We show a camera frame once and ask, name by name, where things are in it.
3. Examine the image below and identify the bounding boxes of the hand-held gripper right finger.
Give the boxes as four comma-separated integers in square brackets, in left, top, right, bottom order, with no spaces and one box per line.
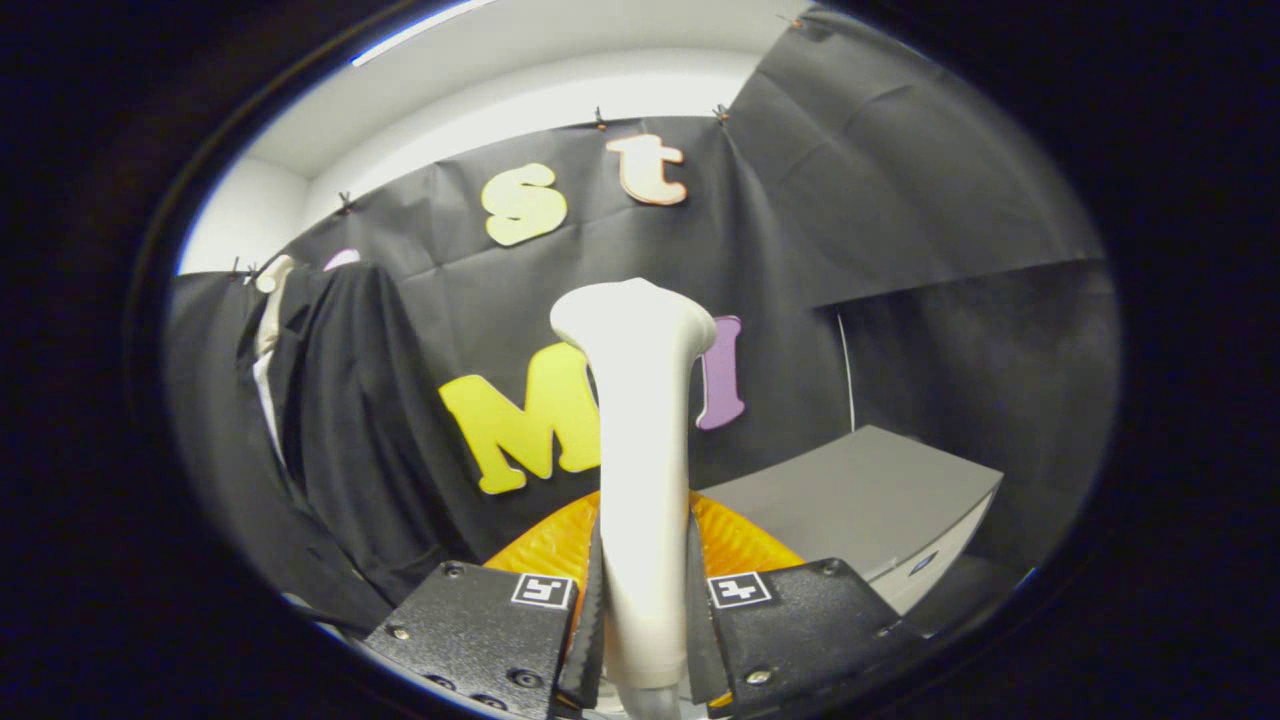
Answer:
[685,490,926,720]

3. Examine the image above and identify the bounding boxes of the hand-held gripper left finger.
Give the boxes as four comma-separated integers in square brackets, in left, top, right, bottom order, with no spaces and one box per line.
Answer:
[362,490,606,720]

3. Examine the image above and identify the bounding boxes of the white garment steamer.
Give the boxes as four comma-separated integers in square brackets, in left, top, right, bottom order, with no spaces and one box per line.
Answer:
[549,278,718,720]

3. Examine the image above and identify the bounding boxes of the black suit jacket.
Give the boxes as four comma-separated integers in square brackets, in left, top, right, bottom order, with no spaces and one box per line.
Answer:
[237,260,501,606]

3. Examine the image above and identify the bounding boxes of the white shirt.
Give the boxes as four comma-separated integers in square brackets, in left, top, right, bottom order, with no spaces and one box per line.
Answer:
[252,350,291,471]

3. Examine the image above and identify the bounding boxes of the white clothes hanger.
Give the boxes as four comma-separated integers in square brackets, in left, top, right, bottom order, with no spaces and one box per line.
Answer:
[253,254,299,359]

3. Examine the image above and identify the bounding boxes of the grey cabinet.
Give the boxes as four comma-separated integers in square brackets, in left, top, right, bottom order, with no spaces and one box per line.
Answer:
[700,425,1004,616]

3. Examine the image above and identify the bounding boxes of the black backdrop cloth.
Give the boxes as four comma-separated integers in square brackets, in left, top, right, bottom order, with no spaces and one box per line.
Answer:
[165,5,1121,641]

